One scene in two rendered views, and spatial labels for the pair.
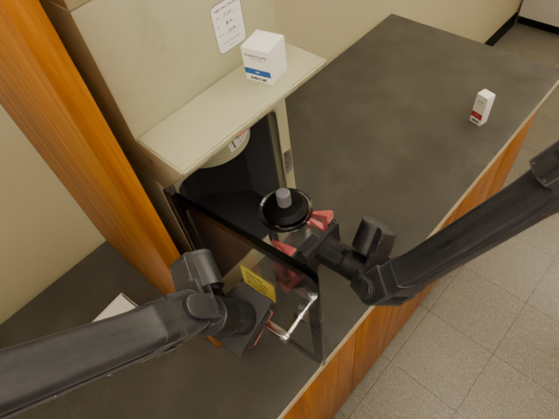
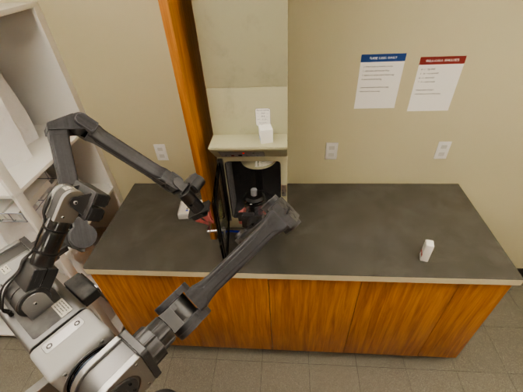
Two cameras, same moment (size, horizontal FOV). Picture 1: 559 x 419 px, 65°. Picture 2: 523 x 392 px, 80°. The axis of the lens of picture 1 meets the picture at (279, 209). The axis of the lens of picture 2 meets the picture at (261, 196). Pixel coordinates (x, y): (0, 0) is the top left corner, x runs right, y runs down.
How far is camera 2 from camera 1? 0.86 m
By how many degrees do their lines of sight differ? 33
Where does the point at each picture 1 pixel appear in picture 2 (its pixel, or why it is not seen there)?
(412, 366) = (316, 377)
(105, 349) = (143, 164)
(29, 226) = not seen: hidden behind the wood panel
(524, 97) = (470, 270)
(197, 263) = (195, 178)
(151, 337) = (156, 174)
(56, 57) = (183, 95)
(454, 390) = not seen: outside the picture
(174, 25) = (239, 106)
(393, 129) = (374, 229)
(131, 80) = (218, 115)
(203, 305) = (179, 183)
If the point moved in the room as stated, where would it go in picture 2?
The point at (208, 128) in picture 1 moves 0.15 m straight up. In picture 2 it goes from (229, 142) to (225, 108)
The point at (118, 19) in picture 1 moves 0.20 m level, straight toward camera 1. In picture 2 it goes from (219, 96) to (188, 117)
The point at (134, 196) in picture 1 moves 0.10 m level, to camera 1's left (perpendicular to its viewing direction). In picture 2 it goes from (193, 145) to (179, 138)
